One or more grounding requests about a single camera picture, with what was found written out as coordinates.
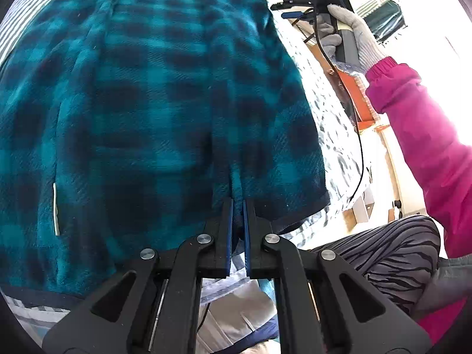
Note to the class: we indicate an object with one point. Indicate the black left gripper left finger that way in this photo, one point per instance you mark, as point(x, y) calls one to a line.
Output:
point(152, 304)

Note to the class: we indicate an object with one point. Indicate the orange wooden furniture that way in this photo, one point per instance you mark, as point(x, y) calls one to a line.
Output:
point(359, 171)

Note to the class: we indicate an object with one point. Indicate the black wire clothes rack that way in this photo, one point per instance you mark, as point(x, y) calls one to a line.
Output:
point(367, 8)

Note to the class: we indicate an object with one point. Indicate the zebra striped trouser leg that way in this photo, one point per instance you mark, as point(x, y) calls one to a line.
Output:
point(399, 258)

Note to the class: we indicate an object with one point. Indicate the dark green hanging cloth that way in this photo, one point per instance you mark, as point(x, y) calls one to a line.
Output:
point(385, 21)

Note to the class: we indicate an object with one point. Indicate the teal plaid fleece jacket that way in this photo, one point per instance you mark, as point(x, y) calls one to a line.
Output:
point(147, 117)

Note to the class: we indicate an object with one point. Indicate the grey knit gloved hand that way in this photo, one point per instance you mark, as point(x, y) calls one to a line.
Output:
point(368, 51)

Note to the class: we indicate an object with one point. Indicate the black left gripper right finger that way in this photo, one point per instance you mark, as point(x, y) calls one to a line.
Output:
point(323, 304)

